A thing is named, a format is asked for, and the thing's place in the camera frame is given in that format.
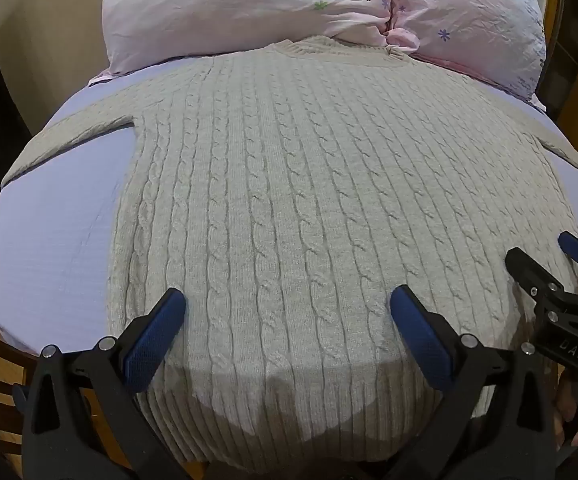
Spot pink floral pillow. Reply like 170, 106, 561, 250
388, 0, 548, 107
101, 0, 401, 77

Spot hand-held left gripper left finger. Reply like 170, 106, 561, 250
12, 287, 187, 480

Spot cream cable knit sweater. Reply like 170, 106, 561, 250
0, 35, 578, 462

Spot lavender bed sheet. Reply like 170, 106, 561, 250
0, 54, 578, 357

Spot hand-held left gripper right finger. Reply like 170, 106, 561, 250
389, 284, 560, 480

